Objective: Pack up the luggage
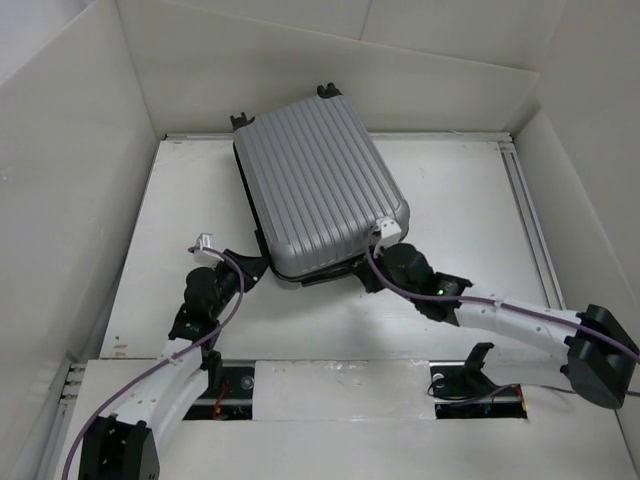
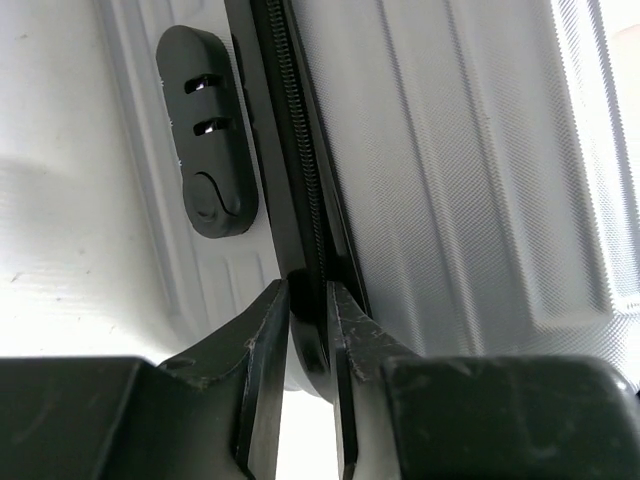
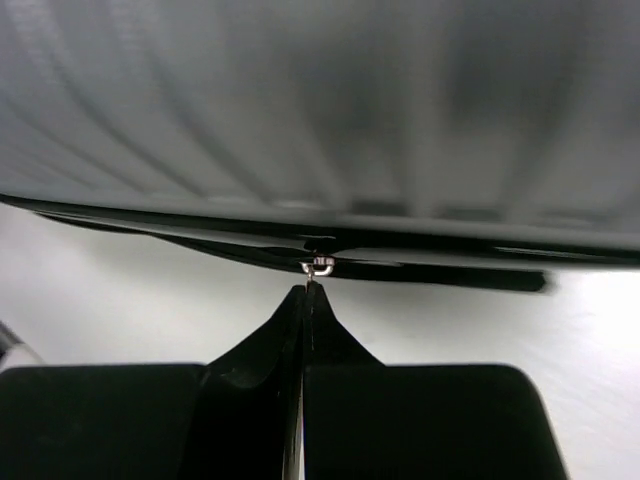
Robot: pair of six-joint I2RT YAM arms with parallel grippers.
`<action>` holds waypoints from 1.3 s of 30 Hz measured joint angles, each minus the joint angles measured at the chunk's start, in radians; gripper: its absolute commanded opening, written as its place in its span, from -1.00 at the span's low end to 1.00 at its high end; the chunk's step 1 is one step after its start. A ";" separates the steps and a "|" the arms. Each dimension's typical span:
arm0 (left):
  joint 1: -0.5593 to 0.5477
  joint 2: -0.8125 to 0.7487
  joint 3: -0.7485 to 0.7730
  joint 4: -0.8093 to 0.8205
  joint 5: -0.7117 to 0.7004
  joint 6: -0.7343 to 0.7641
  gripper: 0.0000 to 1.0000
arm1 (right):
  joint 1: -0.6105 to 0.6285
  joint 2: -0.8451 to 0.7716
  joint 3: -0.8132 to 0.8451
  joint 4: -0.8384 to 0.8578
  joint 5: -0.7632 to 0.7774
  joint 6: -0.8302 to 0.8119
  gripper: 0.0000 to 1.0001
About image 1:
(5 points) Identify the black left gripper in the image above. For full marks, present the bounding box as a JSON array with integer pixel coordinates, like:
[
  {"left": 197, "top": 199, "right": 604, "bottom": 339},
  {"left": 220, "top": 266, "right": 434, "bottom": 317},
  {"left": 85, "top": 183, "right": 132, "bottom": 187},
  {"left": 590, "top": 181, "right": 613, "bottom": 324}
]
[{"left": 209, "top": 250, "right": 271, "bottom": 319}]

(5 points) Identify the grey hard-shell suitcase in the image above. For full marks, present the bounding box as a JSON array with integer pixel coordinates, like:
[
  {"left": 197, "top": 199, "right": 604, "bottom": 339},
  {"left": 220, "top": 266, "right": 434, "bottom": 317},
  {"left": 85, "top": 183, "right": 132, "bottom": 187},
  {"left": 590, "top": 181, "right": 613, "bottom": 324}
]
[{"left": 231, "top": 83, "right": 410, "bottom": 286}]

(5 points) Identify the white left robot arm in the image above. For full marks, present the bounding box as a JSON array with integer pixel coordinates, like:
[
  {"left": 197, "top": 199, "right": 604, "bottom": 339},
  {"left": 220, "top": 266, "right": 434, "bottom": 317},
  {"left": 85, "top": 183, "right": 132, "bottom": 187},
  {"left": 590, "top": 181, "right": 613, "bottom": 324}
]
[{"left": 69, "top": 246, "right": 268, "bottom": 479}]

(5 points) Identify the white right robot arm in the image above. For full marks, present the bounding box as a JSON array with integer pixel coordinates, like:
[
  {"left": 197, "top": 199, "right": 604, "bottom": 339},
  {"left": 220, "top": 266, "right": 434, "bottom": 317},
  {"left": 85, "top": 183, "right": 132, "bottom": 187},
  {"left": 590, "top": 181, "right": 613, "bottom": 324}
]
[{"left": 354, "top": 243, "right": 639, "bottom": 410}]

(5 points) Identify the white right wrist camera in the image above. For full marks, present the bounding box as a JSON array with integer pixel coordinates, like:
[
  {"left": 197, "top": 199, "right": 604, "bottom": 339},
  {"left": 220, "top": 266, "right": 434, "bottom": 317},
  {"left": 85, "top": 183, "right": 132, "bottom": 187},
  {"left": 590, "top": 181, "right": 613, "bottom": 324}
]
[{"left": 373, "top": 217, "right": 403, "bottom": 250}]

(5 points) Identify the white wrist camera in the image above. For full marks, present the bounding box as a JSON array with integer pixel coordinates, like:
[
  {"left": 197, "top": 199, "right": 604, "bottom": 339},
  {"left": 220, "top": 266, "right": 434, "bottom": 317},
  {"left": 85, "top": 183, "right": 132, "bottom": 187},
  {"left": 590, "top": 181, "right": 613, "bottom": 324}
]
[
  {"left": 187, "top": 233, "right": 221, "bottom": 268},
  {"left": 373, "top": 217, "right": 403, "bottom": 250}
]

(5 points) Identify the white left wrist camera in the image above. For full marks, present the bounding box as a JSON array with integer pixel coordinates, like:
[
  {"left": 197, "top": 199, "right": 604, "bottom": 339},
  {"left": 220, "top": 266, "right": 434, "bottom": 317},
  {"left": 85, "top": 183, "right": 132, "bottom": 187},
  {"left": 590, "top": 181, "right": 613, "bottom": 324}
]
[{"left": 187, "top": 233, "right": 221, "bottom": 268}]

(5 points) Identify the aluminium rail frame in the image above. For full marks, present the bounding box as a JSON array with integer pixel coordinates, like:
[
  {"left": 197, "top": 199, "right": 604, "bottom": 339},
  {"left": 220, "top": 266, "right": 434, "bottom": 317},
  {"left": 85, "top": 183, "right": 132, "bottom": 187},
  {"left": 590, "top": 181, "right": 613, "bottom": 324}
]
[{"left": 65, "top": 134, "right": 636, "bottom": 479}]

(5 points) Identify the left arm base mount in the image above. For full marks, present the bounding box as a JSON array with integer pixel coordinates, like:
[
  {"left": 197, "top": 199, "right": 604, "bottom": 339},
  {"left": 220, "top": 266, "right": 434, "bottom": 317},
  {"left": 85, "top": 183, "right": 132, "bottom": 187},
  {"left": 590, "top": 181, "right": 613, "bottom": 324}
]
[{"left": 184, "top": 361, "right": 255, "bottom": 421}]

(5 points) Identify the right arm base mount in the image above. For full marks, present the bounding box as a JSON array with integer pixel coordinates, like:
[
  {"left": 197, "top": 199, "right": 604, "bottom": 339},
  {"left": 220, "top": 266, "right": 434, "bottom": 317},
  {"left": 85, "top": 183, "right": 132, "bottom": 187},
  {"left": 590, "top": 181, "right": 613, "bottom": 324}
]
[{"left": 426, "top": 342, "right": 528, "bottom": 420}]

